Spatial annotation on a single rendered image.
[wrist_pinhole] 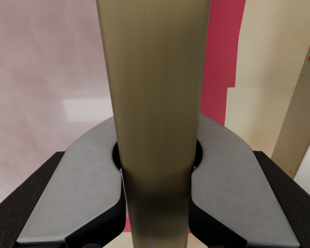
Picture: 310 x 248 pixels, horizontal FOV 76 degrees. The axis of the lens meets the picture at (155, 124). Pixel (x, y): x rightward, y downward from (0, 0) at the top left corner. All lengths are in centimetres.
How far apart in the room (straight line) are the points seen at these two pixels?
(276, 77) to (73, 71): 16
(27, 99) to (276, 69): 20
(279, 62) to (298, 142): 6
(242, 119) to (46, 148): 19
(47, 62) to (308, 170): 22
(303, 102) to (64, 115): 20
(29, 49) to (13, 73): 3
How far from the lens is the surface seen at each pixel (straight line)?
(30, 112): 21
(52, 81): 19
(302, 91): 19
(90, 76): 17
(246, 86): 18
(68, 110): 19
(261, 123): 20
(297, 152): 19
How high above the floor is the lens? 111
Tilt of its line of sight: 60 degrees down
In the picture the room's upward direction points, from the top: 177 degrees counter-clockwise
